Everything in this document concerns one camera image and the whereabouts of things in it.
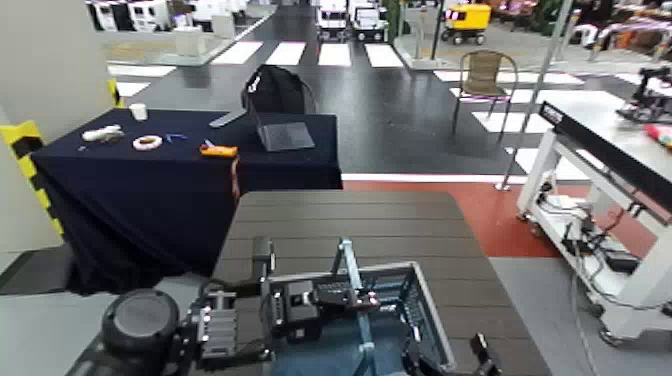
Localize red and colourful object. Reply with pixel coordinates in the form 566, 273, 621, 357
644, 123, 672, 149

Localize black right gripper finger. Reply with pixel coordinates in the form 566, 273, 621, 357
469, 331, 503, 376

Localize black power adapter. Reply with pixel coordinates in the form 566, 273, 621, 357
603, 250, 643, 275

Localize white and pink tape roll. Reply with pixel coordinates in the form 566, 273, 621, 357
132, 134, 164, 152

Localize white machine cabinets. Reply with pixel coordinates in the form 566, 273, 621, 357
86, 0, 172, 33

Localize white truck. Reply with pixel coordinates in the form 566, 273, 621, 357
348, 0, 390, 42
314, 0, 350, 43

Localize green potted plant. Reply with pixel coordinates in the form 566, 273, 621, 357
530, 0, 566, 27
384, 0, 404, 44

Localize navy cloth covered table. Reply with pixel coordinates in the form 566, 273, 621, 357
30, 108, 344, 295

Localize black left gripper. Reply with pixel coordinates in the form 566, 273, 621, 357
251, 236, 381, 345

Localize grey and teal plastic crate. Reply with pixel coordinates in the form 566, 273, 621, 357
264, 238, 458, 376

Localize white workbench with black edge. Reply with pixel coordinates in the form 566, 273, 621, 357
516, 90, 672, 345

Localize grey cable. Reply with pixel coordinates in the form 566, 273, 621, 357
569, 251, 605, 376

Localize orange hand tool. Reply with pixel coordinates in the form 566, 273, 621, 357
199, 139, 239, 159

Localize brown wicker chair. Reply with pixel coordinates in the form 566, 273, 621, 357
452, 49, 520, 143

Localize yellow and black hazard strip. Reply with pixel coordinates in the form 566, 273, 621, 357
0, 120, 65, 237
107, 78, 125, 109

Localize dark lamp post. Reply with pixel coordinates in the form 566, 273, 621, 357
429, 0, 447, 62

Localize clear acrylic display stand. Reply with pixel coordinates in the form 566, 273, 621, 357
246, 99, 316, 153

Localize slanted grey metal pole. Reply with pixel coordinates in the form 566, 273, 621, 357
495, 0, 576, 191

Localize grey flat bar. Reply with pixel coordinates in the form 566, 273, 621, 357
208, 109, 249, 129

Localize white pedestal box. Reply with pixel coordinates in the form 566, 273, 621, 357
174, 26, 207, 57

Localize yellow vehicle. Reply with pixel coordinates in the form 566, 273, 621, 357
440, 2, 492, 46

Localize white crumpled object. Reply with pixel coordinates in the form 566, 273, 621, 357
81, 124, 126, 143

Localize red-brown hanging strap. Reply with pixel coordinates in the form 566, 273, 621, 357
229, 156, 243, 205

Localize black backpack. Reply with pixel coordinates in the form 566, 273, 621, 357
241, 64, 319, 117

